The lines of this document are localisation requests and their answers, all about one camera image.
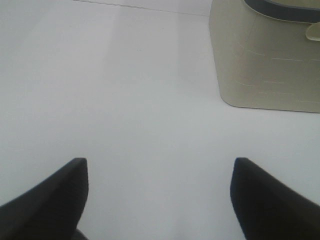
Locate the beige storage box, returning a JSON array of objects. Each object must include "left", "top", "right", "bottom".
[{"left": 208, "top": 0, "right": 320, "bottom": 113}]

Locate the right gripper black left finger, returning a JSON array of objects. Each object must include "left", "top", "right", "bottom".
[{"left": 0, "top": 158, "right": 88, "bottom": 240}]

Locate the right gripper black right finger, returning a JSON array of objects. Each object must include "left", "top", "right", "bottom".
[{"left": 230, "top": 157, "right": 320, "bottom": 240}]

